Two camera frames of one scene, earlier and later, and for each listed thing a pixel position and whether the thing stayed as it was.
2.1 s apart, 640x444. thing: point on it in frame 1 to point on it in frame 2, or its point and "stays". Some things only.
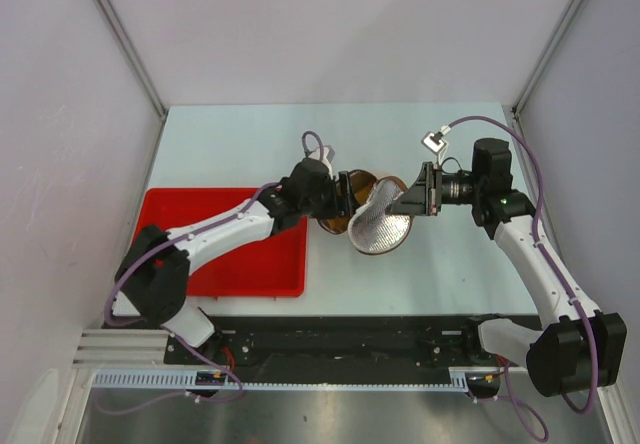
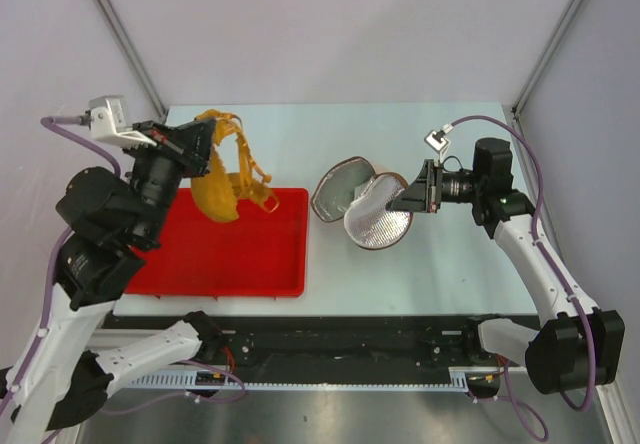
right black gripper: [419, 198] stays
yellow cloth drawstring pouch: [362, 183] to [233, 171]
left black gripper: [339, 204] to [189, 142]
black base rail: [336, 342] stays
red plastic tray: [271, 266] stays
